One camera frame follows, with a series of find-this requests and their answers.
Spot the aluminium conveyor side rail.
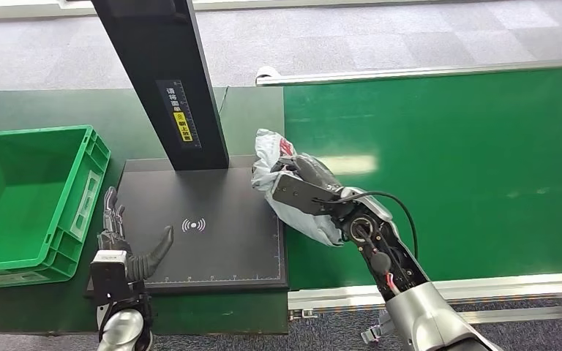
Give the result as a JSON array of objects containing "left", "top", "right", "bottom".
[
  {"left": 255, "top": 58, "right": 562, "bottom": 87},
  {"left": 288, "top": 271, "right": 562, "bottom": 311}
]

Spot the white poly mailer package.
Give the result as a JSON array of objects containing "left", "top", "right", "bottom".
[{"left": 250, "top": 128, "right": 345, "bottom": 248}]

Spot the black scanner machine with column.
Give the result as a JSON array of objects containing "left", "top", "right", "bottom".
[{"left": 84, "top": 0, "right": 289, "bottom": 295}]

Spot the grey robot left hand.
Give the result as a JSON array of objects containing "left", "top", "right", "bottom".
[{"left": 97, "top": 186, "right": 176, "bottom": 283}]

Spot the green plastic crate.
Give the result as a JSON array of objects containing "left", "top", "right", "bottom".
[{"left": 0, "top": 125, "right": 112, "bottom": 292}]

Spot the white rail end cap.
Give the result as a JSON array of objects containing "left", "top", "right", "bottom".
[{"left": 255, "top": 65, "right": 280, "bottom": 81}]

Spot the white floor trim strip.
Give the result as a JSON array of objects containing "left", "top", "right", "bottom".
[{"left": 0, "top": 0, "right": 457, "bottom": 21}]

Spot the metal frame bracket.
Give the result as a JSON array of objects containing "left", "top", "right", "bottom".
[{"left": 361, "top": 309, "right": 394, "bottom": 346}]

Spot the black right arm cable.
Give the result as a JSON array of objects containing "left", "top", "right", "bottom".
[{"left": 329, "top": 191, "right": 419, "bottom": 260}]

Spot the green conveyor belt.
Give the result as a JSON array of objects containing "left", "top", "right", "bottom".
[{"left": 283, "top": 65, "right": 562, "bottom": 292}]

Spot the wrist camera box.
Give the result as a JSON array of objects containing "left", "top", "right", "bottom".
[
  {"left": 271, "top": 173, "right": 348, "bottom": 216},
  {"left": 89, "top": 249, "right": 134, "bottom": 306}
]

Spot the aluminium conveyor frame beam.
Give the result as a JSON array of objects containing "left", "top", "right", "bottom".
[{"left": 455, "top": 305, "right": 562, "bottom": 325}]

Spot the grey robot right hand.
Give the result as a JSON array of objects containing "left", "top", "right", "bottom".
[{"left": 271, "top": 154, "right": 345, "bottom": 192}]

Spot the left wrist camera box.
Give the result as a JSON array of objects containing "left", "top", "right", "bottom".
[{"left": 89, "top": 249, "right": 134, "bottom": 306}]

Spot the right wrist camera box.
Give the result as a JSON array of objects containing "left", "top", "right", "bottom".
[{"left": 271, "top": 173, "right": 348, "bottom": 216}]

